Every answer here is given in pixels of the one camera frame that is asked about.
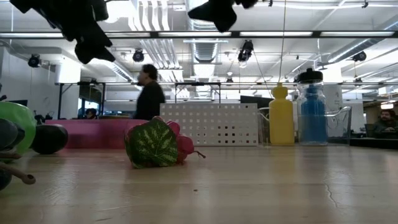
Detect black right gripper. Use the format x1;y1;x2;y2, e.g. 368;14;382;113
187;0;259;33

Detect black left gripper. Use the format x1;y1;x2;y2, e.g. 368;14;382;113
9;0;116;65

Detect green apple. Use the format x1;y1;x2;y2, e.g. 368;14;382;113
0;101;37;163

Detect dark purple plum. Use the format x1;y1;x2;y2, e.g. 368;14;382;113
30;123;69;156

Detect clear bottle black cap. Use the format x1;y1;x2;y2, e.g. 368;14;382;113
295;67;329;146

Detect red grapes with leaf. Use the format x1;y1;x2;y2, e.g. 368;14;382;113
123;115;206;170

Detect yellow plastic bottle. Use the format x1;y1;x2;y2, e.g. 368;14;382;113
268;83;295;146

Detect blue plastic bottle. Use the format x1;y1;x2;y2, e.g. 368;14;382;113
300;85;327;144

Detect black beam with light strips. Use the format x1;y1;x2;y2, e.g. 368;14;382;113
0;30;398;39

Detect white ceiling air unit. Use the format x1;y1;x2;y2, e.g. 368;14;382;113
55;60;81;84

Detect pink plastic bin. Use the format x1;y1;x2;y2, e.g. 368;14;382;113
45;119;149;150

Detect black computer monitor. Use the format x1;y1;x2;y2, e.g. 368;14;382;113
239;95;275;110

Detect white perforated metal basket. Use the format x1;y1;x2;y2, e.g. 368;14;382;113
159;103;259;147

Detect white round canister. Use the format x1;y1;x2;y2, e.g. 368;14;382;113
325;84;345;113

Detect clear plastic bin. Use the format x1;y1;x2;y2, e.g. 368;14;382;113
257;106;353;146

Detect dark desk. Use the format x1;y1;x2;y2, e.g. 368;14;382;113
349;136;398;150

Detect black ceiling camera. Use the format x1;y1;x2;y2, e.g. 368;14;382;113
352;50;368;62
132;48;146;63
238;39;255;62
27;54;42;68

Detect black metal rack frame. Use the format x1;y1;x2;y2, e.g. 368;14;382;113
55;80;280;121

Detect thin hanging cord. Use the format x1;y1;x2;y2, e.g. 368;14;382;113
277;0;287;84

